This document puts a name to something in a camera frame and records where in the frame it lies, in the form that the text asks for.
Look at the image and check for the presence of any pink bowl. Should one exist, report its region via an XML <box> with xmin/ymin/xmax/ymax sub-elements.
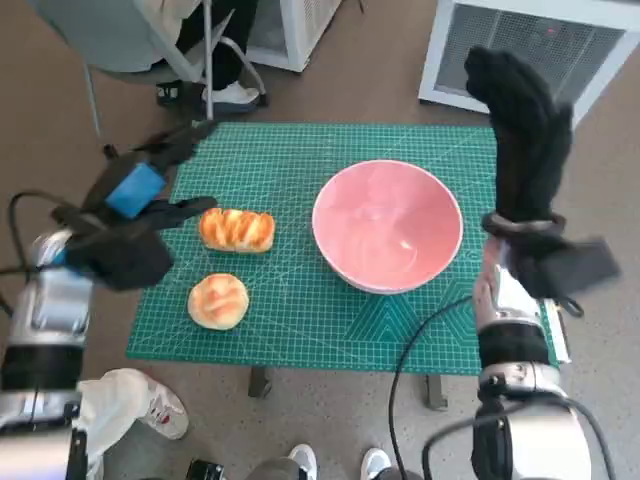
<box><xmin>312</xmin><ymin>159</ymin><xmax>463</xmax><ymax>295</ymax></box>

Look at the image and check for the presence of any small white grilled cabinet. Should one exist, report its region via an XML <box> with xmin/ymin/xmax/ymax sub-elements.
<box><xmin>244</xmin><ymin>0</ymin><xmax>342</xmax><ymax>72</ymax></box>

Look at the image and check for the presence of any round toy bread bun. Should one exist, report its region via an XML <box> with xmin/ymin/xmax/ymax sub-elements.
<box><xmin>187</xmin><ymin>272</ymin><xmax>251</xmax><ymax>332</ymax></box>

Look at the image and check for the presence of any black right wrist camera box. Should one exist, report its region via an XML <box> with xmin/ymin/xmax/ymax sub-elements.
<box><xmin>514</xmin><ymin>236</ymin><xmax>621</xmax><ymax>300</ymax></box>

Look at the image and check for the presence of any seated person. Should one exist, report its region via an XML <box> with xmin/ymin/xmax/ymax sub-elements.
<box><xmin>148</xmin><ymin>0</ymin><xmax>262</xmax><ymax>114</ymax></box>

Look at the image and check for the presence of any black left hand blue tape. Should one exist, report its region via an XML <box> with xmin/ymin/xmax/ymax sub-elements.
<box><xmin>52</xmin><ymin>119</ymin><xmax>220</xmax><ymax>237</ymax></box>

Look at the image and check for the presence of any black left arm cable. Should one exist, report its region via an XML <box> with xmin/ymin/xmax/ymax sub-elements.
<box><xmin>0</xmin><ymin>190</ymin><xmax>84</xmax><ymax>277</ymax></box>

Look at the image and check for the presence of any grey table leg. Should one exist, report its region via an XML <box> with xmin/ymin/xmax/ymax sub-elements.
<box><xmin>248</xmin><ymin>367</ymin><xmax>274</xmax><ymax>399</ymax></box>
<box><xmin>424</xmin><ymin>374</ymin><xmax>447</xmax><ymax>413</ymax></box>

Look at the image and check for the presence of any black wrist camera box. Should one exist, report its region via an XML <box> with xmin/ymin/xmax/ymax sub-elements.
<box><xmin>63</xmin><ymin>224</ymin><xmax>175</xmax><ymax>292</ymax></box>
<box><xmin>514</xmin><ymin>236</ymin><xmax>621</xmax><ymax>300</ymax></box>

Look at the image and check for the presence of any black gloved right hand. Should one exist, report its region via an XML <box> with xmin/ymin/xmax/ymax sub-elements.
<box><xmin>463</xmin><ymin>45</ymin><xmax>574</xmax><ymax>225</ymax></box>

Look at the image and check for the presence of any long toy bread loaf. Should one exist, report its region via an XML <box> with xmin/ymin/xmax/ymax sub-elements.
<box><xmin>198</xmin><ymin>207</ymin><xmax>277</xmax><ymax>254</ymax></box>

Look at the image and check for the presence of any black looped shoulder cable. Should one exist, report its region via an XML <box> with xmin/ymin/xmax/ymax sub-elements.
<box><xmin>422</xmin><ymin>394</ymin><xmax>620</xmax><ymax>480</ymax></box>

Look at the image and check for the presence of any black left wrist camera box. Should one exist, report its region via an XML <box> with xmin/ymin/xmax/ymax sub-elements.
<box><xmin>63</xmin><ymin>224</ymin><xmax>175</xmax><ymax>292</ymax></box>

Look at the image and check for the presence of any green cutting mat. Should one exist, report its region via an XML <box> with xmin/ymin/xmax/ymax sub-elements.
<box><xmin>124</xmin><ymin>122</ymin><xmax>571</xmax><ymax>376</ymax></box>

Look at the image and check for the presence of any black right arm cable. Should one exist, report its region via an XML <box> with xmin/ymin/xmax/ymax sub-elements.
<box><xmin>388</xmin><ymin>294</ymin><xmax>476</xmax><ymax>480</ymax></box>

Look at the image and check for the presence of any large white grilled air unit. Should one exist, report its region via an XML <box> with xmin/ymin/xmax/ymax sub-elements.
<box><xmin>417</xmin><ymin>0</ymin><xmax>640</xmax><ymax>127</ymax></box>

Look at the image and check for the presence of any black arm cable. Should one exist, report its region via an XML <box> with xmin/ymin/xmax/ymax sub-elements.
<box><xmin>388</xmin><ymin>294</ymin><xmax>476</xmax><ymax>480</ymax></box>
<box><xmin>0</xmin><ymin>190</ymin><xmax>84</xmax><ymax>277</ymax></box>

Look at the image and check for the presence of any white shoe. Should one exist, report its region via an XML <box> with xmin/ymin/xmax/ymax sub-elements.
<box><xmin>287</xmin><ymin>443</ymin><xmax>318</xmax><ymax>480</ymax></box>
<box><xmin>360</xmin><ymin>447</ymin><xmax>392</xmax><ymax>480</ymax></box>

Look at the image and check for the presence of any person in white clothes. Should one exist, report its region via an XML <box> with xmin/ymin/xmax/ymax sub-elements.
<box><xmin>74</xmin><ymin>368</ymin><xmax>190</xmax><ymax>480</ymax></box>

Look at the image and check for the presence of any black glossy device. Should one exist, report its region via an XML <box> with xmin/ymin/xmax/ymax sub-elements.
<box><xmin>186</xmin><ymin>459</ymin><xmax>225</xmax><ymax>480</ymax></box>

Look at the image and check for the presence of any grey office chair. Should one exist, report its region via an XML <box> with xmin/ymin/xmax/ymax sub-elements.
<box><xmin>29</xmin><ymin>0</ymin><xmax>270</xmax><ymax>160</ymax></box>

